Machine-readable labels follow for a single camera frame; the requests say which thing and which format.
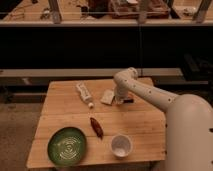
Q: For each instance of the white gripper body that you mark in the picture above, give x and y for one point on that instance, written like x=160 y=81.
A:
x=119 y=95

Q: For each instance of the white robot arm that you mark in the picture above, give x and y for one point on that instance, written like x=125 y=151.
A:
x=189 y=122

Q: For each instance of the white plastic bottle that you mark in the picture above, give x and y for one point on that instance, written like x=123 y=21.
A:
x=84 y=94

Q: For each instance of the green ceramic plate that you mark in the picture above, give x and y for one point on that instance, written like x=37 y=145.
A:
x=67 y=147

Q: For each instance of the brown basket on shelf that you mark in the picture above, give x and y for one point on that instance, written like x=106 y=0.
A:
x=131 y=9

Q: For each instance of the wooden shelf unit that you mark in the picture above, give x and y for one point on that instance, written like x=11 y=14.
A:
x=90 y=47

